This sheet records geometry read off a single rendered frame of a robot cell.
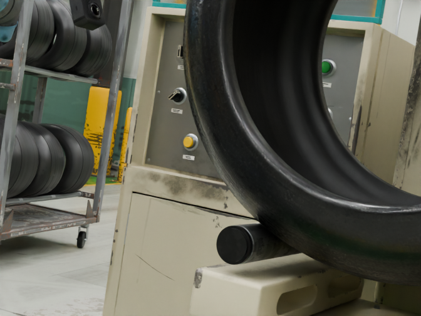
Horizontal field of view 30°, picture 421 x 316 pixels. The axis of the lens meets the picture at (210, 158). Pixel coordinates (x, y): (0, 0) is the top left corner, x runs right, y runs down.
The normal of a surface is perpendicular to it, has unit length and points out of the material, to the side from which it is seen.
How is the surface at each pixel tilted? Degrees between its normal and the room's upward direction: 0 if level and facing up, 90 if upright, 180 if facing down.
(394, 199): 80
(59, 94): 90
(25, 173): 102
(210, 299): 90
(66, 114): 90
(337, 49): 90
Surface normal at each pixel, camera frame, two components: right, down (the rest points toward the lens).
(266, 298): 0.85, 0.15
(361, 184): -0.40, -0.18
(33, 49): 0.70, 0.66
